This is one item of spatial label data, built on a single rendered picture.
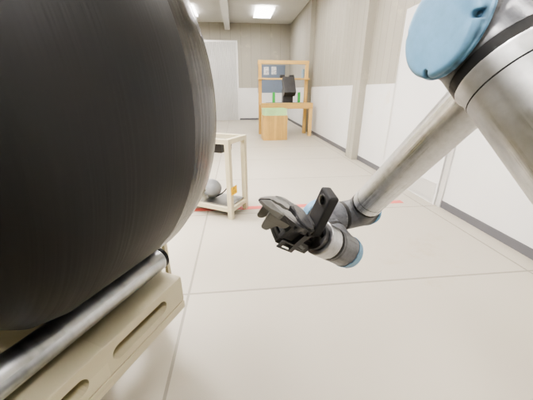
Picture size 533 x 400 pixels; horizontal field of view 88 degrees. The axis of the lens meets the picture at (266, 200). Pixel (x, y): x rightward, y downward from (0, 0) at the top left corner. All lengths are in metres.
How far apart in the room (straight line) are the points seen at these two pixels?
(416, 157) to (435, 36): 0.30
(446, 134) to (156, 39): 0.51
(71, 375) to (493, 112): 0.60
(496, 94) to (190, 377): 1.45
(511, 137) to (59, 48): 0.41
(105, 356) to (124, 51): 0.41
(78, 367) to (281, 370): 1.12
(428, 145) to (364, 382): 1.15
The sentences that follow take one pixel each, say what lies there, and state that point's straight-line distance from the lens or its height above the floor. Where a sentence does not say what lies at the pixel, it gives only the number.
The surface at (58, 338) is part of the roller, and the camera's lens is 0.49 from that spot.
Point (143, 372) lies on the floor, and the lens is 1.60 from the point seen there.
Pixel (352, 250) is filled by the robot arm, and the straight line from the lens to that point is 0.75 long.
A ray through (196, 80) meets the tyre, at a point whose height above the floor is 1.22.
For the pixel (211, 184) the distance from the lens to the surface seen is 2.92.
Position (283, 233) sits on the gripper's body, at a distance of 0.60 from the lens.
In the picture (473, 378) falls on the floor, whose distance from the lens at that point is 1.76.
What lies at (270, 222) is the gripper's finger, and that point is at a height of 0.96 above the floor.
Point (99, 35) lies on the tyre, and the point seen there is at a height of 1.25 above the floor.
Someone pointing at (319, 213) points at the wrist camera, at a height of 0.96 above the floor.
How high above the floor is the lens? 1.21
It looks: 22 degrees down
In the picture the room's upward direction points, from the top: straight up
